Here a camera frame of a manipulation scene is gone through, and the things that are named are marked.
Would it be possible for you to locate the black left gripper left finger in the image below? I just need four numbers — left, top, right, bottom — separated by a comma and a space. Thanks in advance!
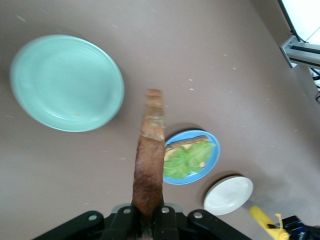
101, 203, 140, 240

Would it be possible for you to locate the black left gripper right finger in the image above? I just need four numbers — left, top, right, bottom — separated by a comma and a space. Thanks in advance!
151, 206, 179, 240

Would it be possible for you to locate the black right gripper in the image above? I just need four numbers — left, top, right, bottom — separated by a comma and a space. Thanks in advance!
267, 215, 320, 240

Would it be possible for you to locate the yellow mustard squeeze bottle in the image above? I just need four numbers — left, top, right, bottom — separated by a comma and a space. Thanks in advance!
248, 205, 291, 240

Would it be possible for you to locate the green lettuce leaf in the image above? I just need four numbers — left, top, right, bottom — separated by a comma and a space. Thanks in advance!
162, 140, 216, 180

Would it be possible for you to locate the beige round plate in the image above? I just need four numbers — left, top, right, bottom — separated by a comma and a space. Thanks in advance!
203, 175, 254, 217

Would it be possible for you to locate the blue round plate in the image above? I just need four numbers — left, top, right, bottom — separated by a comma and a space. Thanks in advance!
162, 129, 221, 186

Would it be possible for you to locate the mint green round plate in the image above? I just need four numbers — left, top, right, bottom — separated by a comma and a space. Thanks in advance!
9, 34, 125, 133

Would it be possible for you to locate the aluminium table edge bracket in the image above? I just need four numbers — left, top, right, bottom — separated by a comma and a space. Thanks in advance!
279, 34, 320, 69

